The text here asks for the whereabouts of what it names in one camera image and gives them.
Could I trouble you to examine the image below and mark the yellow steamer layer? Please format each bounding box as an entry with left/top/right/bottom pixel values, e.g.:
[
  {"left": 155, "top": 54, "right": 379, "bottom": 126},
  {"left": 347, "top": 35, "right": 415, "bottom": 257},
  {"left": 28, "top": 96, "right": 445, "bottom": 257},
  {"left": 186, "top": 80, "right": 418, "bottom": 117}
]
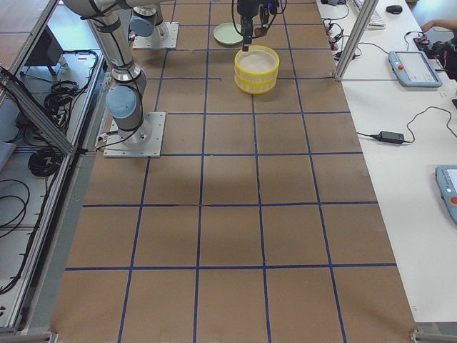
[{"left": 234, "top": 45, "right": 280, "bottom": 82}]

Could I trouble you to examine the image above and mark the teach pendant with screen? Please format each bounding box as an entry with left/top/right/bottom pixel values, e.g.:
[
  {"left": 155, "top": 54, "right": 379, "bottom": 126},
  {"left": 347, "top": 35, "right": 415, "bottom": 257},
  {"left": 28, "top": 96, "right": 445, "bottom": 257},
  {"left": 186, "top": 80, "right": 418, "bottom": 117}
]
[{"left": 435, "top": 165, "right": 457, "bottom": 222}]

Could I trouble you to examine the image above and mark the black laptop power brick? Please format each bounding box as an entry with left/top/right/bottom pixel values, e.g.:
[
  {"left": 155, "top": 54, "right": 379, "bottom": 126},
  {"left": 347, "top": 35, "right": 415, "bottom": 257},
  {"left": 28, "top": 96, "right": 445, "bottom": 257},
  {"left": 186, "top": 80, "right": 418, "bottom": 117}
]
[{"left": 378, "top": 131, "right": 405, "bottom": 144}]

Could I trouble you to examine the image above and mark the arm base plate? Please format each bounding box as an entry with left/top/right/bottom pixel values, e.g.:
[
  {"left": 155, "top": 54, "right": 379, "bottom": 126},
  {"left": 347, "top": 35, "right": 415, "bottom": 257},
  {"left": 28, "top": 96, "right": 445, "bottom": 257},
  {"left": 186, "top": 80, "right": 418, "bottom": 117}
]
[
  {"left": 133, "top": 22, "right": 179, "bottom": 50},
  {"left": 103, "top": 112, "right": 166, "bottom": 158}
]

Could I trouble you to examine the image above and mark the aluminium frame post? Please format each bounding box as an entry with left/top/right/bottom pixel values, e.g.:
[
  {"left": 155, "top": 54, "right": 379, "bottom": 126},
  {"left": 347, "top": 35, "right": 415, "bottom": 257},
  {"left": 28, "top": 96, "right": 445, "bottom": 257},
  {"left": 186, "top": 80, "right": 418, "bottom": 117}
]
[{"left": 334, "top": 0, "right": 378, "bottom": 81}]

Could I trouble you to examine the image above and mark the pale green plate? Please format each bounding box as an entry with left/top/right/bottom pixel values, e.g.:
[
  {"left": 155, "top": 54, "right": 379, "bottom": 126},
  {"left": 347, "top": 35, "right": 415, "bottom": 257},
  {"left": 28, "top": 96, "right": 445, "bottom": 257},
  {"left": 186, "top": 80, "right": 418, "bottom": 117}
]
[{"left": 213, "top": 22, "right": 243, "bottom": 46}]

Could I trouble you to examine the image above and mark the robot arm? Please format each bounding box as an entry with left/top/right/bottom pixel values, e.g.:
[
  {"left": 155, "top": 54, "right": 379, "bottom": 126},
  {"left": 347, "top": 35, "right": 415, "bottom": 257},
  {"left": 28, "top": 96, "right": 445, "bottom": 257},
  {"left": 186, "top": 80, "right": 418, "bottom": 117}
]
[
  {"left": 64, "top": 1, "right": 164, "bottom": 149},
  {"left": 130, "top": 4, "right": 169, "bottom": 43}
]

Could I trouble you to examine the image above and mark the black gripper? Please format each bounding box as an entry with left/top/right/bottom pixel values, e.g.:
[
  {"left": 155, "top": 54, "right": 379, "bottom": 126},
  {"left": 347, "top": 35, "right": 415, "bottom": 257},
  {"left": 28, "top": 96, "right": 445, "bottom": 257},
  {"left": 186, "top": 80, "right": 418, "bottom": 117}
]
[{"left": 241, "top": 16, "right": 253, "bottom": 51}]

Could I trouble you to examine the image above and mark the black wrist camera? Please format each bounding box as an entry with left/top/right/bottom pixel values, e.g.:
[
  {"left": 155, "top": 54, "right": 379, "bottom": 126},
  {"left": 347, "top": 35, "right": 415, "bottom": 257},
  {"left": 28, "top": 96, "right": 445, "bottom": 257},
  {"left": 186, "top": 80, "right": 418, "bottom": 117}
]
[{"left": 262, "top": 1, "right": 280, "bottom": 16}]

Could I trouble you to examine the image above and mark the black computer mouse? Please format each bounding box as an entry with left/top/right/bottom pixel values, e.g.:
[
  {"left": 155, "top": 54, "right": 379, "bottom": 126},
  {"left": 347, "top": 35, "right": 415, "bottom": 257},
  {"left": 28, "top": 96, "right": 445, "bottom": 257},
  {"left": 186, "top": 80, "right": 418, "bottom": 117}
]
[{"left": 386, "top": 4, "right": 403, "bottom": 15}]

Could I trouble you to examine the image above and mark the brown steamed bun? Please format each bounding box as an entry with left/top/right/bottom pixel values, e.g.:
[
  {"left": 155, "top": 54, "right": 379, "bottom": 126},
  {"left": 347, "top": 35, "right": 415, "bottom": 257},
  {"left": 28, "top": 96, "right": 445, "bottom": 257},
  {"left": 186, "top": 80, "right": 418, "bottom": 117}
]
[{"left": 253, "top": 26, "right": 268, "bottom": 39}]

